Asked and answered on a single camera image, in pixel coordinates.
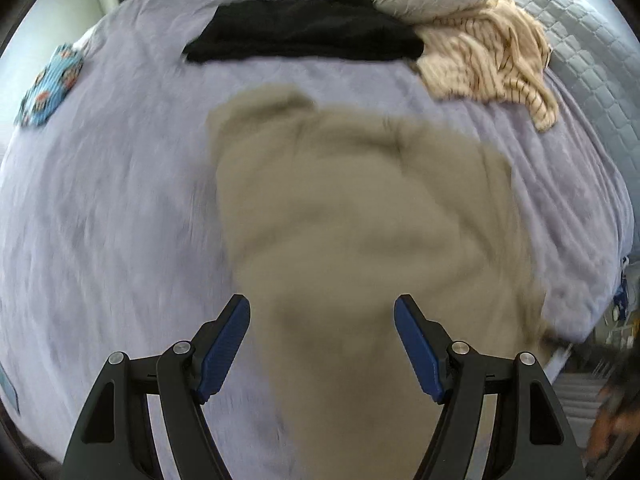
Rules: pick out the black garment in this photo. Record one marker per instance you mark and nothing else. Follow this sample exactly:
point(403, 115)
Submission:
point(310, 30)

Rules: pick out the beige puffer jacket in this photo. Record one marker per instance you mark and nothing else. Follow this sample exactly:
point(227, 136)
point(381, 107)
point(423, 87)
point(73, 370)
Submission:
point(360, 220)

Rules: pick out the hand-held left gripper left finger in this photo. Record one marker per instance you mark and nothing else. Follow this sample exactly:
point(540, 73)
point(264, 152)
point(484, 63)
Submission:
point(225, 345)

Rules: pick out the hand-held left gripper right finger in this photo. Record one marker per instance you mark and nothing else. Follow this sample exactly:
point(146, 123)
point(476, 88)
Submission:
point(417, 345)

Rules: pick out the cream striped fleece garment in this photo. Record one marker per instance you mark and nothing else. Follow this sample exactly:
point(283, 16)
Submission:
point(480, 60)

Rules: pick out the lavender bed sheet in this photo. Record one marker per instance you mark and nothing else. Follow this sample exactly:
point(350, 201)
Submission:
point(110, 210)

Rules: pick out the blue printed cloth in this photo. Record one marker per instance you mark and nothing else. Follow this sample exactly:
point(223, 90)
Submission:
point(47, 87)

